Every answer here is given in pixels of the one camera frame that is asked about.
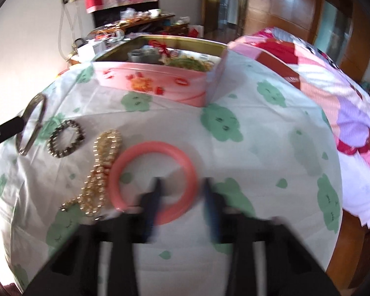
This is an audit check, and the cream pearl necklace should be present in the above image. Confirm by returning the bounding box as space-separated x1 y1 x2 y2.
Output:
58 128 124 218

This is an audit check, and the pink cookie tin box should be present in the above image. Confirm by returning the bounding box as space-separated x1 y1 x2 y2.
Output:
92 35 228 107

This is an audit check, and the dark studded bracelet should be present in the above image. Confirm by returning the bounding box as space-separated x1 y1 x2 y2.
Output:
46 119 86 159

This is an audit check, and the green jade bead bracelet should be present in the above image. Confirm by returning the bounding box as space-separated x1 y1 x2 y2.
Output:
167 55 209 72

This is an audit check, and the wooden wardrobe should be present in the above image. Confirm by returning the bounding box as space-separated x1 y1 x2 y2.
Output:
242 0 370 82

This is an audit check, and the wooden bedroom door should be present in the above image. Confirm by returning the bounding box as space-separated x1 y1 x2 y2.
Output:
202 0 221 34

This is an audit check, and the patchwork pink quilt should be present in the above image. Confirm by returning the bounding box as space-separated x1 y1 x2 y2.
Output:
228 27 370 228

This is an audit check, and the white green-patterned tablecloth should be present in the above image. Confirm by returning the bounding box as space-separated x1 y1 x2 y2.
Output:
0 47 343 296

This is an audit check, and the wooden tv cabinet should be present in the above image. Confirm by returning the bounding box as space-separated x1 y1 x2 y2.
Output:
87 13 190 39

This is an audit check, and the pink plastic bangle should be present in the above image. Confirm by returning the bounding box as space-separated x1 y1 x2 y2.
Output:
107 140 199 226

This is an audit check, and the white box device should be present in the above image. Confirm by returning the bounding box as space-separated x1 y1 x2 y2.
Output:
77 40 107 58

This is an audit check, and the silver metal bangle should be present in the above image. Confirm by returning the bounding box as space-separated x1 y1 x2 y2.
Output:
15 92 48 156

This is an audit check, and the red knotted cord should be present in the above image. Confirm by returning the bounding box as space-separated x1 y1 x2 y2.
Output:
148 39 172 57

